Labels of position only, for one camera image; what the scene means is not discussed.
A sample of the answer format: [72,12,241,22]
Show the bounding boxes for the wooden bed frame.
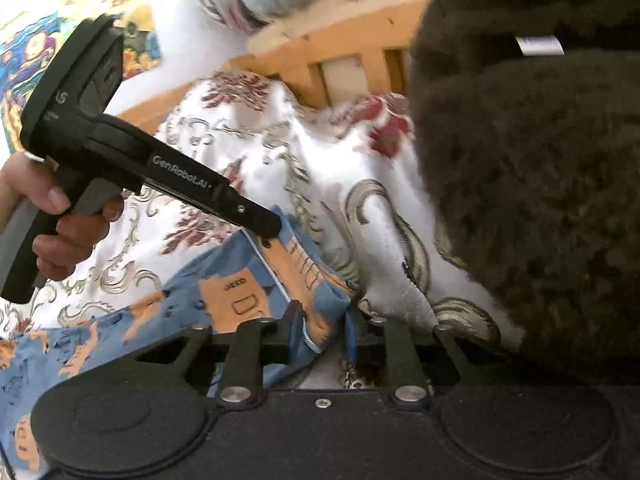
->
[108,0,428,132]

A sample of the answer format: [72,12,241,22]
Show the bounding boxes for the white floral bedspread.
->
[0,70,526,480]

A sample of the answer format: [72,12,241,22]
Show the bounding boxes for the blue orange patterned pants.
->
[1,214,359,474]

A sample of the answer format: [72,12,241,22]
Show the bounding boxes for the person's left hand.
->
[0,152,125,282]

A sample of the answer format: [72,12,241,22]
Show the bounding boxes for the starry night wall drawing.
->
[1,3,160,154]

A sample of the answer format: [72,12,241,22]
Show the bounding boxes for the dark fuzzy blanket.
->
[409,0,639,385]

